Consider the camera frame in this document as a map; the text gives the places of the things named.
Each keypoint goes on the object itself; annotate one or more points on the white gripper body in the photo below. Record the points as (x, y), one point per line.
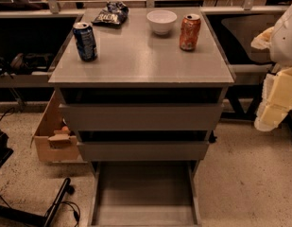
(285, 43)

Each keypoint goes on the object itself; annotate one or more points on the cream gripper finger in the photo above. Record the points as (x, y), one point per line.
(269, 117)
(262, 41)

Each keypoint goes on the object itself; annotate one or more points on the orange soda can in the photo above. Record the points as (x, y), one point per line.
(189, 30)

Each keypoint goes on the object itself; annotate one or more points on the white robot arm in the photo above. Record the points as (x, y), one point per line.
(281, 43)

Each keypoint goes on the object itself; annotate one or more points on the grey drawer cabinet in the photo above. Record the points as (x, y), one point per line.
(136, 67)

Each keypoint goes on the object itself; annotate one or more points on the top drawer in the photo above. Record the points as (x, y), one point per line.
(197, 117)

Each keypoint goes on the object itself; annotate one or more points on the open bottom drawer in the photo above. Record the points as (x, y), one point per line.
(144, 194)

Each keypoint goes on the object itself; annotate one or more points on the blue soda can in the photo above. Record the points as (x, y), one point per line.
(85, 41)

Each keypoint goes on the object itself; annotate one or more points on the middle drawer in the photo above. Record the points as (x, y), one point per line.
(143, 151)

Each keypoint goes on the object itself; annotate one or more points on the dark office chair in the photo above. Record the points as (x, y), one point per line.
(243, 30)

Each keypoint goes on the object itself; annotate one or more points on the white bowl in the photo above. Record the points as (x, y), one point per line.
(161, 21)

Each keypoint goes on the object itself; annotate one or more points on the dark chip bag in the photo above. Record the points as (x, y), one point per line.
(114, 14)

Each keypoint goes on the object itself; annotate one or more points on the cardboard box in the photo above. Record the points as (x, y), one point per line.
(53, 140)

